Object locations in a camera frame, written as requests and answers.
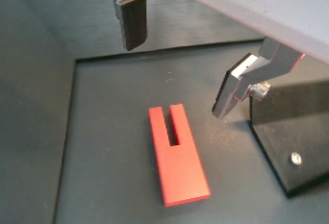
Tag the black curved holder stand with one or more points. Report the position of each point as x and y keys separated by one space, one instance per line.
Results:
x=288 y=122

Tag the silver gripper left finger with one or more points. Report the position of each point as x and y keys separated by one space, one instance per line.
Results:
x=131 y=14

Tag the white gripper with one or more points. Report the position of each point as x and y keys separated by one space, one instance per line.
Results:
x=295 y=22

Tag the red double-square peg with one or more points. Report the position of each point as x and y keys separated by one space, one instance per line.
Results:
x=180 y=170

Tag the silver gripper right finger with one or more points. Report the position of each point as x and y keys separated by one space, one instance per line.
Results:
x=246 y=78

